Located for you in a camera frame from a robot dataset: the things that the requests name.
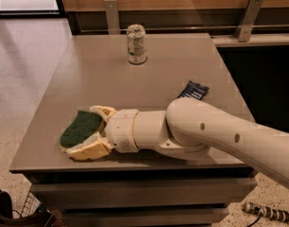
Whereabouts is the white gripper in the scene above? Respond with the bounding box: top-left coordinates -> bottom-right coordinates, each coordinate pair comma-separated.
66,105 -> 139,161

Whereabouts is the dark blue snack packet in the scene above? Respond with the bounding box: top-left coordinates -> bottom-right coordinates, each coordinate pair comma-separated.
178,80 -> 209,100

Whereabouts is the left metal wall bracket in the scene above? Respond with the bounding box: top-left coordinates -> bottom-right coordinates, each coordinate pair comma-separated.
104,0 -> 120,35

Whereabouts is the green and yellow sponge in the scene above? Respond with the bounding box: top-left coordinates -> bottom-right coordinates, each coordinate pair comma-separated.
59,111 -> 104,150

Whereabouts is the grey side counter shelf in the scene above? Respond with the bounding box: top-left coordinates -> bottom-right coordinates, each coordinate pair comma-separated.
212,33 -> 289,47

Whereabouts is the grey drawer cabinet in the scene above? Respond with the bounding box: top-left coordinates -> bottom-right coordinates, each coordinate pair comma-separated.
10,34 -> 257,227

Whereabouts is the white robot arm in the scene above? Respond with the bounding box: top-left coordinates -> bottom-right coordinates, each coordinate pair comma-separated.
62,97 -> 289,189

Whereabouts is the silver soda can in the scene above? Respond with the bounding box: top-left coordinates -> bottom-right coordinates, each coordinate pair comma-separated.
127,24 -> 147,64

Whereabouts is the black white power strip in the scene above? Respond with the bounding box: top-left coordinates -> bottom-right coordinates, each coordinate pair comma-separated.
243,202 -> 289,223

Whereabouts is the right metal wall bracket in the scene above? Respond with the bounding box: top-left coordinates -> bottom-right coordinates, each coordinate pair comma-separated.
234,0 -> 264,43

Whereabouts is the wire basket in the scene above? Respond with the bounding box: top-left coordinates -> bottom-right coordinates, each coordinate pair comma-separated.
21,192 -> 42,218

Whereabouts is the metal wall bracket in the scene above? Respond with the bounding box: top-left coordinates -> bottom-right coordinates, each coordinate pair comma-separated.
104,0 -> 120,35
234,0 -> 264,43

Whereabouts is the dark brown bag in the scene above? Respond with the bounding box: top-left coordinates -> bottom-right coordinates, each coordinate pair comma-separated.
0,189 -> 55,227

